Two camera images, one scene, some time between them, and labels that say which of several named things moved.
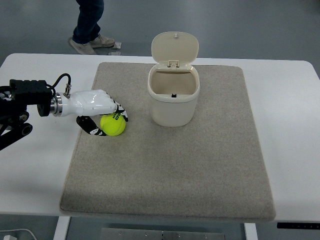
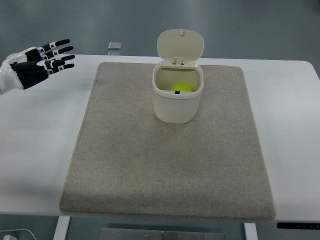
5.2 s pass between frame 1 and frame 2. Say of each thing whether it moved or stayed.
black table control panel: stayed
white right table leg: stayed
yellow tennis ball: moved
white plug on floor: stayed
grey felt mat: stayed
